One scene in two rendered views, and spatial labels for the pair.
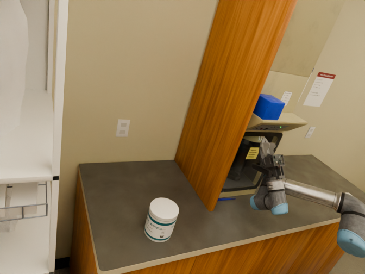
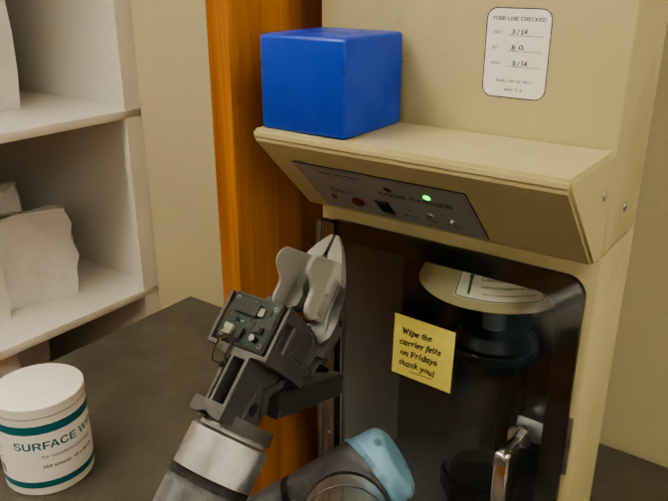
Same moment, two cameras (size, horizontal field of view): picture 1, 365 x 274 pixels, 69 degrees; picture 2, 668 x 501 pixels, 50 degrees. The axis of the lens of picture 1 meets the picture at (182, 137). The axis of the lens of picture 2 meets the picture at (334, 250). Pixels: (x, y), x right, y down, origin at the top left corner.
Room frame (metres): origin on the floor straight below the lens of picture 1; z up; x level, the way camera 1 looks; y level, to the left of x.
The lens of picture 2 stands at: (0.98, -1.01, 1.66)
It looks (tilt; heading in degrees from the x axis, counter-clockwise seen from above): 22 degrees down; 68
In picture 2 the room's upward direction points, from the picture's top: straight up
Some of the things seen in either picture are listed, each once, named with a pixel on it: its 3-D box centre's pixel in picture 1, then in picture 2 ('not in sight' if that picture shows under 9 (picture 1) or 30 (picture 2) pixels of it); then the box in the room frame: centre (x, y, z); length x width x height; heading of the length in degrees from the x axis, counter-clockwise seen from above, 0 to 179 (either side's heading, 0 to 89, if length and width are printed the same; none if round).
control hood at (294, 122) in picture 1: (275, 125); (419, 191); (1.30, -0.43, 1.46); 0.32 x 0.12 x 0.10; 122
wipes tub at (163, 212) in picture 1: (161, 219); (44, 426); (0.91, -0.01, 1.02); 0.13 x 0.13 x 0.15
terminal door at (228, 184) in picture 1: (250, 163); (430, 408); (1.34, -0.41, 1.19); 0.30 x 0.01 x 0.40; 122
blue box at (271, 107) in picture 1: (267, 106); (332, 80); (1.24, -0.35, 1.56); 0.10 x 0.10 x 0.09; 32
